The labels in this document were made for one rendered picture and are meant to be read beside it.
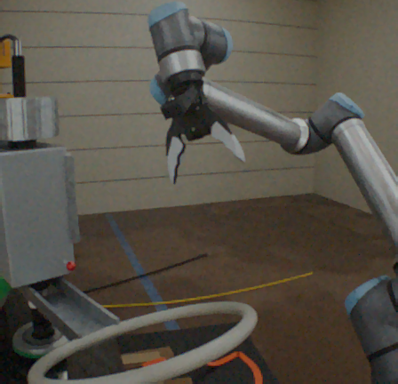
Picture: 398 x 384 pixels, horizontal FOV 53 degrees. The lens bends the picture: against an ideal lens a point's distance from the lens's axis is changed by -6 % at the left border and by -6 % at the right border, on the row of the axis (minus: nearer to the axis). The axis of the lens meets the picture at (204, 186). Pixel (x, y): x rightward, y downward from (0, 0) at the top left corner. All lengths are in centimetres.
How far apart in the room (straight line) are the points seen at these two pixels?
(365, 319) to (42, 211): 97
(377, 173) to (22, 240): 105
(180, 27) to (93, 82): 550
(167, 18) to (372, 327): 88
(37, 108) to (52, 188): 25
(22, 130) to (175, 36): 58
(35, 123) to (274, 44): 635
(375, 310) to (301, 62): 671
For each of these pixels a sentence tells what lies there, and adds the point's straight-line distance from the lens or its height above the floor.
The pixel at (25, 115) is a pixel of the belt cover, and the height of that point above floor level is 169.
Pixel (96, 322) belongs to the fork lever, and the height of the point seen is 113.
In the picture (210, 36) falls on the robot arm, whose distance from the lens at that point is 94.
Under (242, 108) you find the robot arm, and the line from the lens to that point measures 114.
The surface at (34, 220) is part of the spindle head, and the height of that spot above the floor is 138.
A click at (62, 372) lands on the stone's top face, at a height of 87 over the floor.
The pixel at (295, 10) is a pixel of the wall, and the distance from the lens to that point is 767.
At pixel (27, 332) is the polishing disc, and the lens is 162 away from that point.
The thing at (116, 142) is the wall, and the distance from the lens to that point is 641.
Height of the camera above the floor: 173
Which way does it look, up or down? 12 degrees down
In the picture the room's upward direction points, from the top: straight up
